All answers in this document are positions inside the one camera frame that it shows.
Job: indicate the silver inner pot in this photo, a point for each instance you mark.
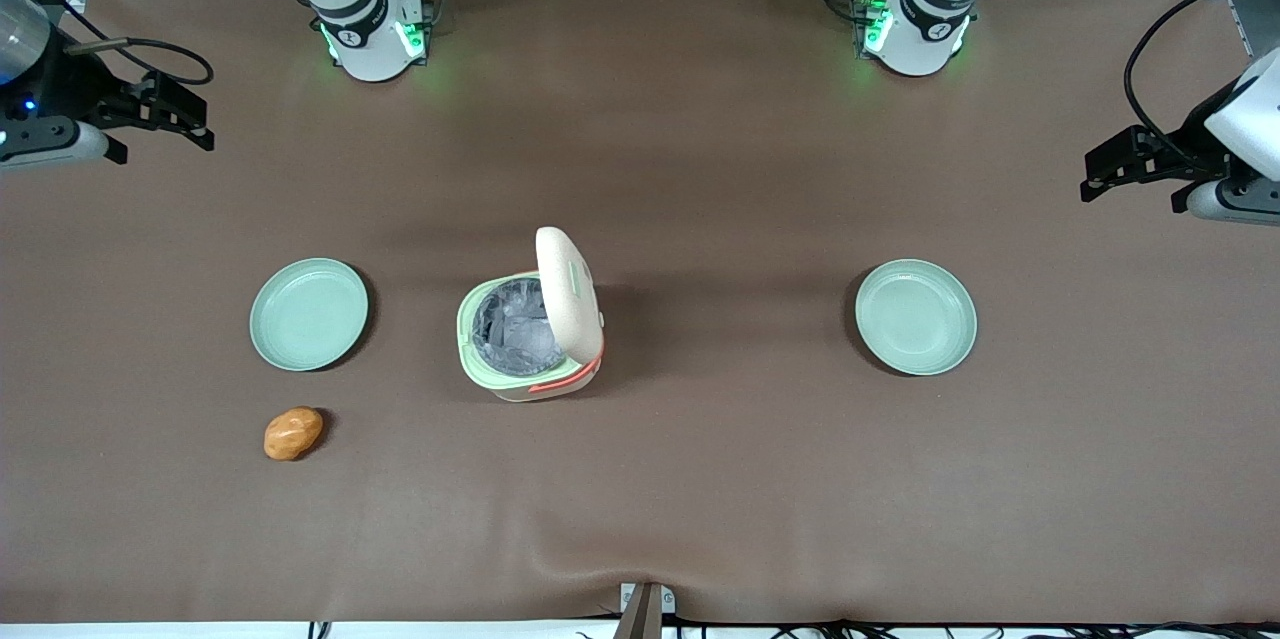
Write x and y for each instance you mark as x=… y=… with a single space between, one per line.
x=510 y=334

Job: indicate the pale green round plate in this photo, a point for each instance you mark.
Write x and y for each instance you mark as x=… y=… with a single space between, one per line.
x=915 y=317
x=308 y=314

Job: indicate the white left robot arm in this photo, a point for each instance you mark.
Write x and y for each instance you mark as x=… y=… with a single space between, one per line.
x=925 y=19

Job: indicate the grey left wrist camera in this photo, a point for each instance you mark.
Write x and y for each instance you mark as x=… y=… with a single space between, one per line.
x=1235 y=201

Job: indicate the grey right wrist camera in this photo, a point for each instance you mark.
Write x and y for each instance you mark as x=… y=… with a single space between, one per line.
x=50 y=141

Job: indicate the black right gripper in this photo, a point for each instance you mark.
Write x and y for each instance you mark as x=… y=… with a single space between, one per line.
x=72 y=83

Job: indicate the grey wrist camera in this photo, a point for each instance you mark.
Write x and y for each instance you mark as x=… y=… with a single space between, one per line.
x=1235 y=201
x=50 y=141

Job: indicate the orange-brown bread roll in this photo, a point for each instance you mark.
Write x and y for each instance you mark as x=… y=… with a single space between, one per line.
x=292 y=433

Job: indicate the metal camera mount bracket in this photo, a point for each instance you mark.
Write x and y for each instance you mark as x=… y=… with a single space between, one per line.
x=642 y=609

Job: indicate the brown table mat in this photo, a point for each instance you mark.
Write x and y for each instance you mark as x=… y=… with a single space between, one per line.
x=700 y=479

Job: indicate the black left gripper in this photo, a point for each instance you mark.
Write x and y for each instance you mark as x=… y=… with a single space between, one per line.
x=1192 y=132

